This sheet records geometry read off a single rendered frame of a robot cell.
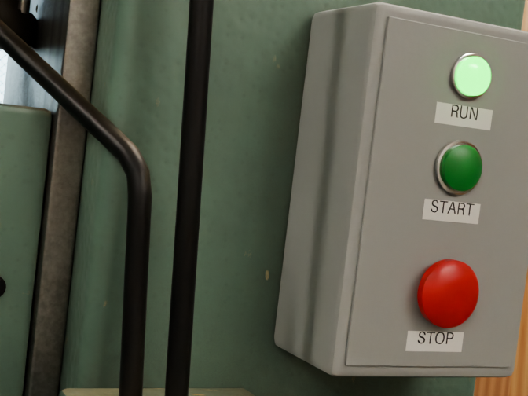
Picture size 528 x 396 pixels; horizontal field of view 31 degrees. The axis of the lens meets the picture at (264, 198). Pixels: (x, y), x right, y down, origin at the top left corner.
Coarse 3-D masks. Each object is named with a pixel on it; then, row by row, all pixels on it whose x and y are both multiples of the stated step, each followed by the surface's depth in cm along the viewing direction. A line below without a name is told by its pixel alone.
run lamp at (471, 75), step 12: (456, 60) 41; (468, 60) 41; (480, 60) 41; (456, 72) 41; (468, 72) 41; (480, 72) 41; (456, 84) 41; (468, 84) 41; (480, 84) 41; (468, 96) 41; (480, 96) 42
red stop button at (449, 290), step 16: (432, 272) 41; (448, 272) 41; (464, 272) 41; (432, 288) 41; (448, 288) 41; (464, 288) 41; (432, 304) 41; (448, 304) 41; (464, 304) 41; (432, 320) 41; (448, 320) 41; (464, 320) 42
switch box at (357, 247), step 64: (320, 64) 44; (384, 64) 40; (448, 64) 41; (512, 64) 43; (320, 128) 43; (384, 128) 40; (448, 128) 41; (512, 128) 43; (320, 192) 42; (384, 192) 40; (512, 192) 43; (320, 256) 42; (384, 256) 41; (448, 256) 42; (512, 256) 44; (320, 320) 42; (384, 320) 41; (512, 320) 44
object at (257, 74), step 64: (128, 0) 41; (256, 0) 44; (320, 0) 45; (384, 0) 47; (448, 0) 48; (512, 0) 50; (128, 64) 42; (256, 64) 44; (128, 128) 42; (256, 128) 44; (256, 192) 45; (256, 256) 45; (256, 320) 45; (64, 384) 45; (192, 384) 44; (256, 384) 46; (320, 384) 47; (384, 384) 49; (448, 384) 50
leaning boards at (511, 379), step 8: (520, 328) 216; (520, 336) 216; (520, 344) 216; (520, 352) 216; (520, 360) 216; (520, 368) 216; (512, 376) 215; (520, 376) 216; (480, 384) 203; (488, 384) 204; (496, 384) 205; (504, 384) 206; (512, 384) 215; (520, 384) 216; (480, 392) 203; (488, 392) 204; (496, 392) 205; (504, 392) 206; (512, 392) 215; (520, 392) 216
